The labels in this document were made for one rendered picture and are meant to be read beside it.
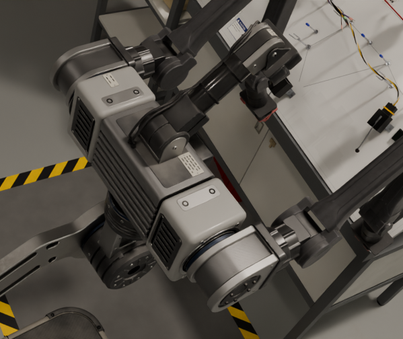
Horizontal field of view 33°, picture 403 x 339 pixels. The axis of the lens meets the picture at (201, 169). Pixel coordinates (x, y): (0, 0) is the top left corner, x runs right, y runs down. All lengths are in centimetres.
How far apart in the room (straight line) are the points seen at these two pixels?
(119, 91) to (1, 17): 242
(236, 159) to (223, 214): 150
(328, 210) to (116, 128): 43
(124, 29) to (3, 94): 65
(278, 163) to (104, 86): 124
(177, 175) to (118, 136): 13
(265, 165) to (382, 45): 62
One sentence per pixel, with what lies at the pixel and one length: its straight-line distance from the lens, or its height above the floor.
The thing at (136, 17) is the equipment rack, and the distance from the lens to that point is 349.
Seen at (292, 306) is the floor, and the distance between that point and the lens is 301.
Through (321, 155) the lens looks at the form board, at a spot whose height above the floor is 90.
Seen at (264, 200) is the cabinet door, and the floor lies 49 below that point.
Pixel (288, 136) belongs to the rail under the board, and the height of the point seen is 86.
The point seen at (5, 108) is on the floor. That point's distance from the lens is 328.
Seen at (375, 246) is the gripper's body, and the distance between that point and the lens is 185.
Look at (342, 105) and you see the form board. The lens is 227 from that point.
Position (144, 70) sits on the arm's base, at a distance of 147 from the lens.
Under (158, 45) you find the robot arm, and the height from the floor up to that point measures 147.
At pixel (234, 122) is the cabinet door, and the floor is 60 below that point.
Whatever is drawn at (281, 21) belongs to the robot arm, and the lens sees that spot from 170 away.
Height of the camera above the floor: 248
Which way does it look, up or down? 50 degrees down
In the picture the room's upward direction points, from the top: 24 degrees clockwise
